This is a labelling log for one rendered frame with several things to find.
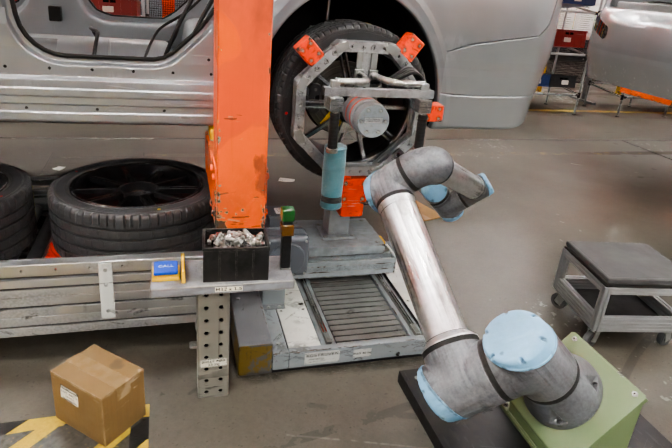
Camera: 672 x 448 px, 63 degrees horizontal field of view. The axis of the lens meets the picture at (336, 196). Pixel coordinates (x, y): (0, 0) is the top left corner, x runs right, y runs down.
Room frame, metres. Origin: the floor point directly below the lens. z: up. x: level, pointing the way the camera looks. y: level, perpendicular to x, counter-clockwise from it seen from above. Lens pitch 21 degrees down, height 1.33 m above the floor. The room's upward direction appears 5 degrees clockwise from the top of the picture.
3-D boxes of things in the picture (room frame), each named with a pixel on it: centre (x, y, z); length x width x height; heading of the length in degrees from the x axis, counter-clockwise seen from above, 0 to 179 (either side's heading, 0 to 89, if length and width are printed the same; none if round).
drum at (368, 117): (2.12, -0.08, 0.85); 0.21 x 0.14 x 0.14; 17
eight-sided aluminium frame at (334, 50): (2.19, -0.06, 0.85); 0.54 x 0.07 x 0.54; 107
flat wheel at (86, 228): (2.06, 0.80, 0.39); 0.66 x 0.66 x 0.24
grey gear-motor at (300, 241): (2.07, 0.22, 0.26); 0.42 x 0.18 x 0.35; 17
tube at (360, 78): (2.05, 0.00, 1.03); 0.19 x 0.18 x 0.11; 17
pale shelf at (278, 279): (1.51, 0.33, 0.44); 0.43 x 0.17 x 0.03; 107
